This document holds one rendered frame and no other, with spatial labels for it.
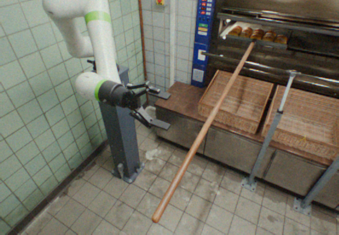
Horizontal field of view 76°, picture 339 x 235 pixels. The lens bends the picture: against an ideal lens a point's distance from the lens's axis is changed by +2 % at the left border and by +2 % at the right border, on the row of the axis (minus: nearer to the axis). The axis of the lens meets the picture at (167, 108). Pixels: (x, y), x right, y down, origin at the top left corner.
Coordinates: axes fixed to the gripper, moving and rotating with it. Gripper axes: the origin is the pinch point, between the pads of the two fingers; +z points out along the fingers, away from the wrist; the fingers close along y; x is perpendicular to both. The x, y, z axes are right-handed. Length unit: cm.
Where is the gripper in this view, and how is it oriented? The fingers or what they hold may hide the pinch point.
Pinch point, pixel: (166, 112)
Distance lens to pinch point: 72.7
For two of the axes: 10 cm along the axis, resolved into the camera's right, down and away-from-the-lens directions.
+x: -4.7, 5.6, -6.8
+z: 8.8, 3.0, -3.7
